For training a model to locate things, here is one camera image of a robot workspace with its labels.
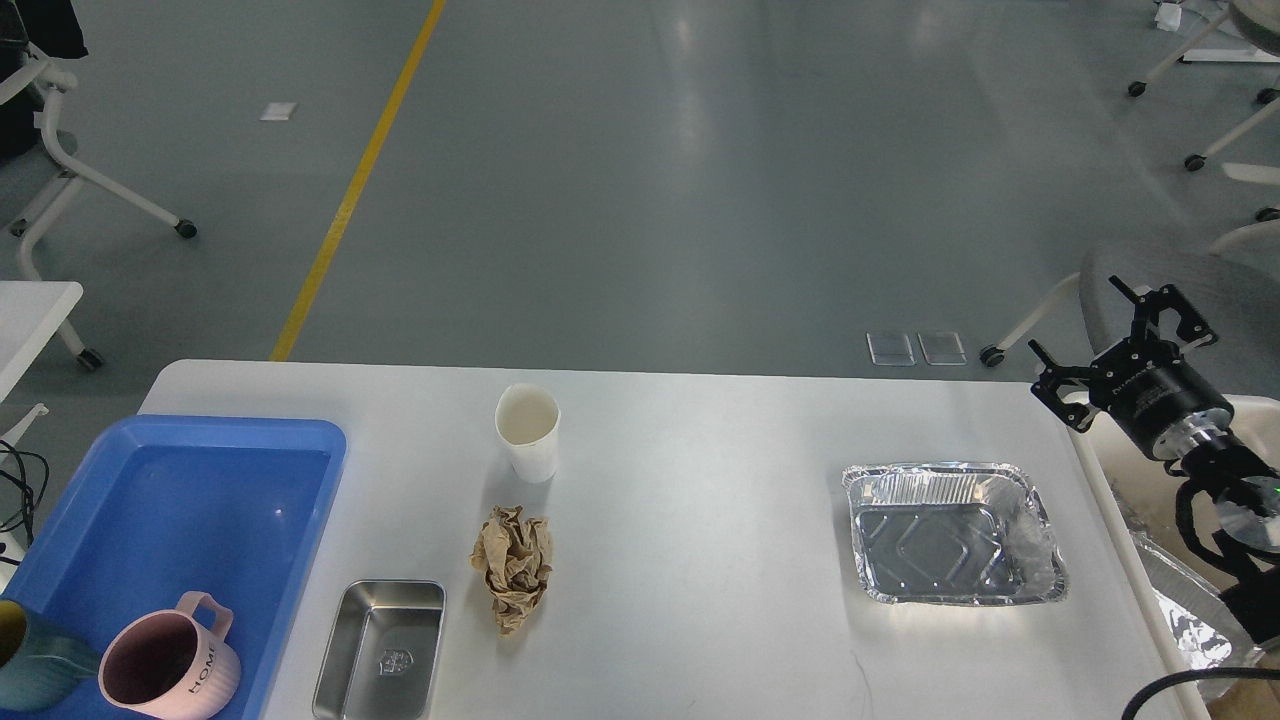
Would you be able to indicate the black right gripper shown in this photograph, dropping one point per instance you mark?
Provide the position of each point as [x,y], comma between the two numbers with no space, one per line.
[1162,404]

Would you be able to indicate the stainless steel tray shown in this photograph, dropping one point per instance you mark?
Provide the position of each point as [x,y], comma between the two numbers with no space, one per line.
[381,655]

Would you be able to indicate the pink mug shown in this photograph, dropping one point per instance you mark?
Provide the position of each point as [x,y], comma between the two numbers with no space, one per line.
[173,663]

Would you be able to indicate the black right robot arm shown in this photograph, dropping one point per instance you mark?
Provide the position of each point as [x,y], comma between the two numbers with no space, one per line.
[1226,508]

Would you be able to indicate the white bin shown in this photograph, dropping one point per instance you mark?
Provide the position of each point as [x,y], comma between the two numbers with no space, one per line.
[1178,593]

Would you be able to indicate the aluminium foil tray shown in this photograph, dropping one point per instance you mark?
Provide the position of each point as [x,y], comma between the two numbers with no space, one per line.
[952,533]

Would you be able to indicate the white paper cup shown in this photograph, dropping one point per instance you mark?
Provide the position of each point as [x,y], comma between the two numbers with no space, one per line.
[527,421]

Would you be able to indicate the crumpled brown paper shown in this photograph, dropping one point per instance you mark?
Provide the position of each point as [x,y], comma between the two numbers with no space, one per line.
[514,556]

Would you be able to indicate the blue plastic tray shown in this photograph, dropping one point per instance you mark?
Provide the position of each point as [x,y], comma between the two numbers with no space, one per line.
[162,505]

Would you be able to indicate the white side table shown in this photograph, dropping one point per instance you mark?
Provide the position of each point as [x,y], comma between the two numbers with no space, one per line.
[31,313]

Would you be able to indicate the teal mug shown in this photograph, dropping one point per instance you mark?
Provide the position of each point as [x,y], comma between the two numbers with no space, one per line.
[41,663]

